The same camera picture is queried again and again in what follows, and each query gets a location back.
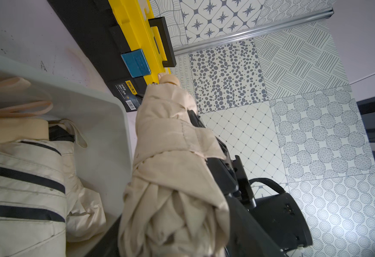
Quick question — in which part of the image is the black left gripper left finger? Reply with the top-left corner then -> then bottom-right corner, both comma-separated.
85,216 -> 122,257

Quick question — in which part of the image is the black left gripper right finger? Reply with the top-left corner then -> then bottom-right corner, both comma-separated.
226,197 -> 284,257

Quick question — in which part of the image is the beige umbrella cover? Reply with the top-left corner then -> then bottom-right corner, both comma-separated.
49,119 -> 107,243

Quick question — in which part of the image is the white plastic storage box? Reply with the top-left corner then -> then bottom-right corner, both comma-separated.
0,56 -> 132,257

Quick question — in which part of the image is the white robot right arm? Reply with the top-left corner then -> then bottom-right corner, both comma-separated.
190,134 -> 313,257

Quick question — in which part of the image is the yellow black tool box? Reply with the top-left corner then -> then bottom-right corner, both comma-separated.
49,0 -> 177,112

